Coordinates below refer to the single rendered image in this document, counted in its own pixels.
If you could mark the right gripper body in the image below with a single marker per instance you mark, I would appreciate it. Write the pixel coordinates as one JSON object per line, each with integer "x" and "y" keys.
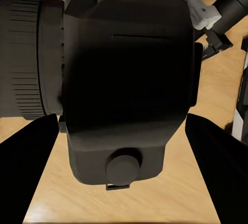
{"x": 232, "y": 12}

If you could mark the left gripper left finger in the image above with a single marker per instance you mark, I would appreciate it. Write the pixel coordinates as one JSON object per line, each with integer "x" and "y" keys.
{"x": 23, "y": 157}

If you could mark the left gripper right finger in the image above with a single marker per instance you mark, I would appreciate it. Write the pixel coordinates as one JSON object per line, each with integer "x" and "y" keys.
{"x": 223, "y": 162}

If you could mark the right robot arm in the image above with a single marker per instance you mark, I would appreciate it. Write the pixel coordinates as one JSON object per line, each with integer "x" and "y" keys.
{"x": 215, "y": 21}

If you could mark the digital camera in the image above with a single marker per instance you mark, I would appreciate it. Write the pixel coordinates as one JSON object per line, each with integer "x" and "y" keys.
{"x": 122, "y": 75}

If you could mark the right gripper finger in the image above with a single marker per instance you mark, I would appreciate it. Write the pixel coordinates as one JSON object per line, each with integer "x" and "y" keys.
{"x": 209, "y": 51}
{"x": 197, "y": 34}

